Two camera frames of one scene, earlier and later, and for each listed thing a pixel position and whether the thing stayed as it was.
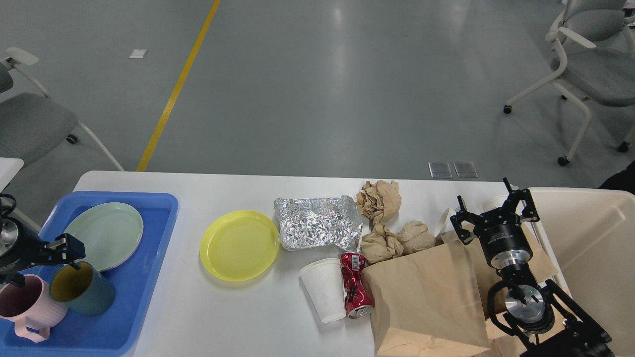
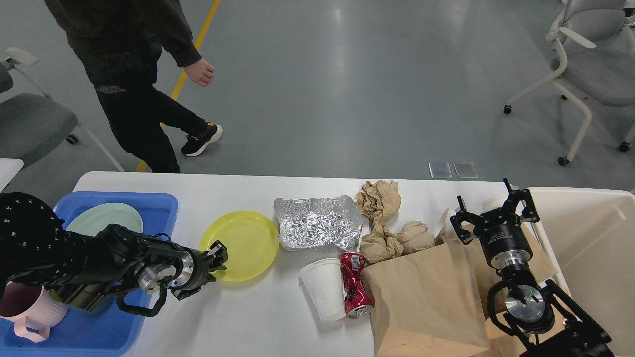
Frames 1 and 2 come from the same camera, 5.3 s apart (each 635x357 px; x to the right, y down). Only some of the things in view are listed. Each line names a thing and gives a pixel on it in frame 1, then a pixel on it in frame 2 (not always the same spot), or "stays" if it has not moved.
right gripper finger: x=512 y=201 stays
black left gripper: x=20 y=247 to x=188 y=273
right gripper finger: x=457 y=218 stays
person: x=623 y=181 to x=121 y=43
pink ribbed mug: x=31 y=308 stays
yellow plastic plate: x=239 y=245 stays
